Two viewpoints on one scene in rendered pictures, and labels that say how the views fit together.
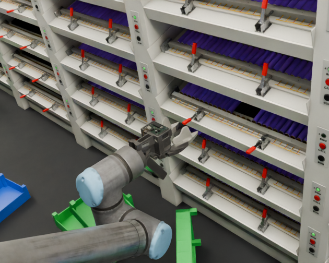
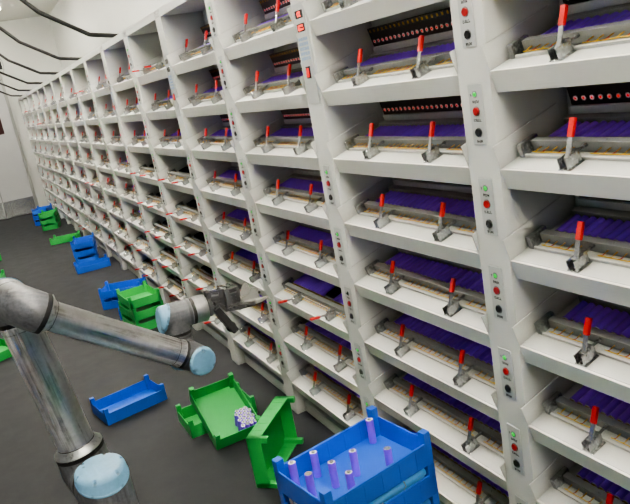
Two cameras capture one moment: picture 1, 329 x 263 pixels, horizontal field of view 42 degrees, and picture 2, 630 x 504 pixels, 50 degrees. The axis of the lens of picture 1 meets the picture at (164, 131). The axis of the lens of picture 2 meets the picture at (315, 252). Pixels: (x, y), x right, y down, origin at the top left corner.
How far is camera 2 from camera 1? 1.39 m
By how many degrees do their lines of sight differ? 24
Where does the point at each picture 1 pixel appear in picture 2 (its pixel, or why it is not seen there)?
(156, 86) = (270, 274)
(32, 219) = (160, 415)
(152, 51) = (264, 241)
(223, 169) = (318, 355)
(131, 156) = (199, 300)
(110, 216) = not seen: hidden behind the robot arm
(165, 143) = (234, 299)
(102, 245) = (146, 337)
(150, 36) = (262, 227)
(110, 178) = (177, 311)
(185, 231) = (273, 410)
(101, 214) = not seen: hidden behind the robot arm
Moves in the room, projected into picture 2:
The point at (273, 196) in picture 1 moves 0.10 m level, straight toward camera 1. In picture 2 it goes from (346, 373) to (333, 386)
